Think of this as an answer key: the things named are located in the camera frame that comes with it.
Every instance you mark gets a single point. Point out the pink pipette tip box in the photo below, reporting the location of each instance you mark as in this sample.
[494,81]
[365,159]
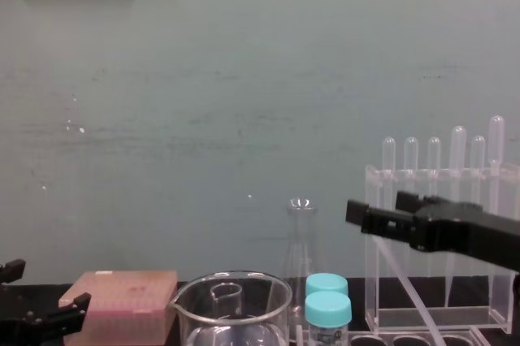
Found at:
[130,293]

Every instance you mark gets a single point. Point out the clear glass stirring rod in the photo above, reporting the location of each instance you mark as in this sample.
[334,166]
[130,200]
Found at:
[406,287]

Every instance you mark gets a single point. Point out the small clear glass beaker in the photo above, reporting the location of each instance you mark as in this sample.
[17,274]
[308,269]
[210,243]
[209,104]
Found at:
[226,299]

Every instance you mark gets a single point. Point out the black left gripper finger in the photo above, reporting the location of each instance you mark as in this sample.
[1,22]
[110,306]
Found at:
[12,271]
[71,317]

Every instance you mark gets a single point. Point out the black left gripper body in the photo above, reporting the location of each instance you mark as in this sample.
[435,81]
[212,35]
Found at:
[20,329]

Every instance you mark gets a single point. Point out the blue-capped clear vial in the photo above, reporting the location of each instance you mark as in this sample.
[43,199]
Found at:
[325,283]
[327,311]

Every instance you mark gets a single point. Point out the clear plastic well plate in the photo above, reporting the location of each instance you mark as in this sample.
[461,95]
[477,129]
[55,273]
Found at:
[406,340]

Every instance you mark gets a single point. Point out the clear acrylic pipette rack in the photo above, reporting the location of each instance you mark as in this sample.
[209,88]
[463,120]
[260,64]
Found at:
[479,317]

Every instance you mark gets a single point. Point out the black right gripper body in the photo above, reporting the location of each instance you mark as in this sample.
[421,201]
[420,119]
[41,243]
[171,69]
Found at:
[467,228]

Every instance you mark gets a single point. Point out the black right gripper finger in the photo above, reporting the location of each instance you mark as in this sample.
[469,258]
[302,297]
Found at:
[386,222]
[408,200]

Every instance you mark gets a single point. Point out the large clear glass beaker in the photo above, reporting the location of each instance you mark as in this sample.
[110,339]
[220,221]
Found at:
[268,313]

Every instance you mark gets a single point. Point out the clear glass conical flask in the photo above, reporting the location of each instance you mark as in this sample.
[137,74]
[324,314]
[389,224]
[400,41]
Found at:
[300,240]

